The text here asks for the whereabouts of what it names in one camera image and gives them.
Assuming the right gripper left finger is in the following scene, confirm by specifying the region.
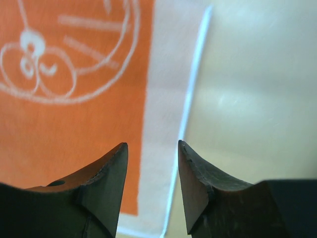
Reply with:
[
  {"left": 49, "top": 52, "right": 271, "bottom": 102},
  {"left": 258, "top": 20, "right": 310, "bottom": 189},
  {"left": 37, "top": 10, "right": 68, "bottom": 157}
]
[{"left": 0, "top": 143, "right": 128, "bottom": 238}]

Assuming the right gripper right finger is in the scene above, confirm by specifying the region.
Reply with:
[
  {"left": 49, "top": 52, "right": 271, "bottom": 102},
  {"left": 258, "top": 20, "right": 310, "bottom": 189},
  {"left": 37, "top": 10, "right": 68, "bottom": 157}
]
[{"left": 178, "top": 140, "right": 287, "bottom": 238}]

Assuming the orange Doraemon towel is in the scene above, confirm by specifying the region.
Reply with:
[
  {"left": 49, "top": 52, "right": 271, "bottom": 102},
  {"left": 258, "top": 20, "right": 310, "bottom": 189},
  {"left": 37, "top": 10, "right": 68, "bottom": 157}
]
[{"left": 0, "top": 0, "right": 212, "bottom": 238}]

